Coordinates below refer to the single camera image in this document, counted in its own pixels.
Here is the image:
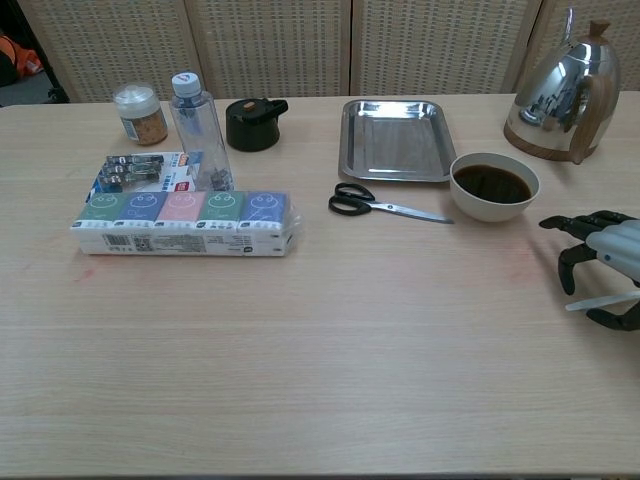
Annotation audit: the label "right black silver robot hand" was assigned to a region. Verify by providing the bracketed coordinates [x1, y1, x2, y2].
[538, 209, 640, 333]

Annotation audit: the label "white plastic spoon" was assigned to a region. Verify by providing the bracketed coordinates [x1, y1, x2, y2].
[565, 291, 640, 312]

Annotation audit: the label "white bowl of dark liquid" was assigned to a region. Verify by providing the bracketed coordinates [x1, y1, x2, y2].
[449, 152, 541, 223]

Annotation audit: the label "stainless steel tray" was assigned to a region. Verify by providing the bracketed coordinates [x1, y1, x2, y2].
[338, 98, 459, 184]

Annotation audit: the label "small black teapot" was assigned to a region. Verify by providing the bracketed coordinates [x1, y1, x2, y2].
[225, 98, 290, 153]

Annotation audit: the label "woven wooden folding screen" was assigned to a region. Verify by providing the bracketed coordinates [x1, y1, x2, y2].
[17, 0, 640, 105]

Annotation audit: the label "clear plastic water bottle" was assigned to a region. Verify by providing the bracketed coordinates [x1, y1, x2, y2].
[170, 71, 235, 193]

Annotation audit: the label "multicolour tissue packets bundle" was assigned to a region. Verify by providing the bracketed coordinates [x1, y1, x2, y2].
[68, 188, 305, 258]

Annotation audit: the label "binder clips blister pack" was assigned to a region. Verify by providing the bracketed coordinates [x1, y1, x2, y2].
[89, 151, 206, 197]

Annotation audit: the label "glass jar with white lid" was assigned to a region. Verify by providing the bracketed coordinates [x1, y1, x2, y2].
[112, 82, 168, 147]

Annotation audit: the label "orange bag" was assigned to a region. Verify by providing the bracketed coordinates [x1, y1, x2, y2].
[0, 33, 44, 81]

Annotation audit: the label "steel gooseneck kettle wooden handle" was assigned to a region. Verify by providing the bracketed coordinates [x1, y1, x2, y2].
[503, 6, 623, 165]

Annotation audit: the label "black-handled scissors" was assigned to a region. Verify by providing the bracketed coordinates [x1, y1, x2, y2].
[327, 181, 455, 225]

